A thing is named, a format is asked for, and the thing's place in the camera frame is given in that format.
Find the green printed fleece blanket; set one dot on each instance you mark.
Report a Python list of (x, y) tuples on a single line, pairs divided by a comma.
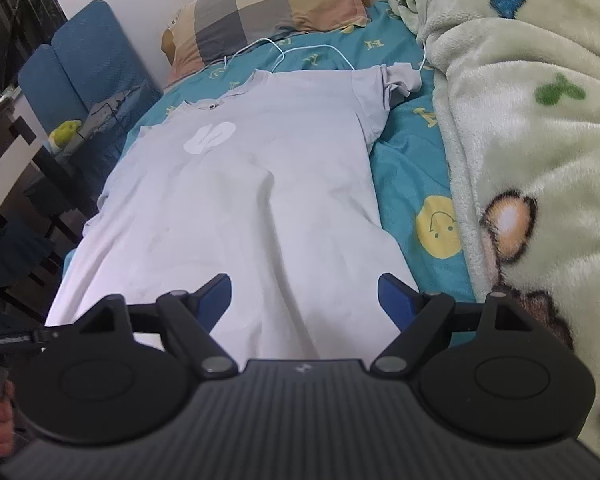
[(530, 135)]

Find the blue cushioned chair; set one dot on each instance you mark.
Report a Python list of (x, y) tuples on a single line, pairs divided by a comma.
[(95, 50)]

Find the white chair frame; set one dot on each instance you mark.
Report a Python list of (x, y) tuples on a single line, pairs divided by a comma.
[(5, 170)]

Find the teal printed bedsheet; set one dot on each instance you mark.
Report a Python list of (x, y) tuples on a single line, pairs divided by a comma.
[(410, 170)]

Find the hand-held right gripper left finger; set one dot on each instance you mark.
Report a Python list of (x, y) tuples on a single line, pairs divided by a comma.
[(215, 300)]

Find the dark window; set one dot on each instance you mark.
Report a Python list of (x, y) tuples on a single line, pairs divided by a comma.
[(15, 5)]

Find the green plush toy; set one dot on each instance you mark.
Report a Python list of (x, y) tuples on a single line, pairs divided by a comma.
[(65, 132)]

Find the dark side table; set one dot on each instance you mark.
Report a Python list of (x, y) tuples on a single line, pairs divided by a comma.
[(65, 185)]

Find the light grey t-shirt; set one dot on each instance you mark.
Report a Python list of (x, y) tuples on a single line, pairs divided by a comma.
[(240, 200)]

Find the checkered pillow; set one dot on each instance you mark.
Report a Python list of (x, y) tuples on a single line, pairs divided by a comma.
[(260, 10)]

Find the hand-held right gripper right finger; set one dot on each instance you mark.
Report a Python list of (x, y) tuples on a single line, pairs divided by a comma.
[(397, 300)]

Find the grey shark plush toy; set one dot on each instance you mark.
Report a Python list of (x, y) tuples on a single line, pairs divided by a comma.
[(105, 110)]

